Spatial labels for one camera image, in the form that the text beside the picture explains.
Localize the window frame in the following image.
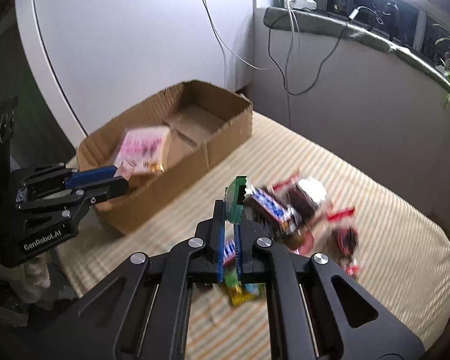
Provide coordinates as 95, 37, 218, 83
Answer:
290, 0, 450, 66

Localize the pale green candy packet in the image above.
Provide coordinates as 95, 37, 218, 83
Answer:
222, 270, 243, 289

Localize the large pink snack bag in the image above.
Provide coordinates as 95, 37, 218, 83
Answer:
114, 125, 172, 179

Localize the black tripod stand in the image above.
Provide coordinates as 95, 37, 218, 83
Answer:
372, 0, 406, 43

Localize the white cabinet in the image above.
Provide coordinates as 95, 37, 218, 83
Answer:
14, 0, 256, 147

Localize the striped mattress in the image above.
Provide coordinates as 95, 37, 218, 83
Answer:
55, 112, 450, 360

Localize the white power strip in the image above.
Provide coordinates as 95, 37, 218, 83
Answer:
273, 0, 318, 10

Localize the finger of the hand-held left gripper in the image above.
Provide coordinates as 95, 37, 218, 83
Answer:
20, 163, 118, 196
16, 177, 130, 230

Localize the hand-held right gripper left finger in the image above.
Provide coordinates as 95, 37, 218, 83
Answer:
26, 199, 226, 360

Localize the blue white snack wrapper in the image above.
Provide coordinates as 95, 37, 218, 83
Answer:
223, 237, 238, 269

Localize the clear packet with red ends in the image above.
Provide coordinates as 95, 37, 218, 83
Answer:
324, 206, 361, 279
272, 170, 329, 226

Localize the long white cable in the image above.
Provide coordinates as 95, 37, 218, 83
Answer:
192, 0, 269, 71

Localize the brown cardboard box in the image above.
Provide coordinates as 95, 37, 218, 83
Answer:
76, 80, 254, 235

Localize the brown chocolate bar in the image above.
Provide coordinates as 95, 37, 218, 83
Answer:
244, 185, 305, 241

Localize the yellow candy packet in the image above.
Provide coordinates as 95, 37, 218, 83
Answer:
228, 283, 265, 307

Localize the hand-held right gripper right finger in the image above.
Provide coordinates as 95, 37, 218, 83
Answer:
234, 210, 425, 360

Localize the black cable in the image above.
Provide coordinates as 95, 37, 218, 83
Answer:
267, 7, 350, 97

